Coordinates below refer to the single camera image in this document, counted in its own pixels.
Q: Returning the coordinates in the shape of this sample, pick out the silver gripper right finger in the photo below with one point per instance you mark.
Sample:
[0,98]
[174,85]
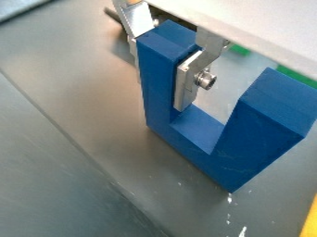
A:
[193,74]

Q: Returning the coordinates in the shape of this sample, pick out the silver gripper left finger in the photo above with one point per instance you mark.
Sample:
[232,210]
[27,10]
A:
[135,16]

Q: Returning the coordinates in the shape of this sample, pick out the blue U-shaped block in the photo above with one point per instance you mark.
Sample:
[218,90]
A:
[271,120]

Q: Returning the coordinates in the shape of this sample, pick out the yellow long block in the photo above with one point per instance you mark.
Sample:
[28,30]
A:
[309,229]

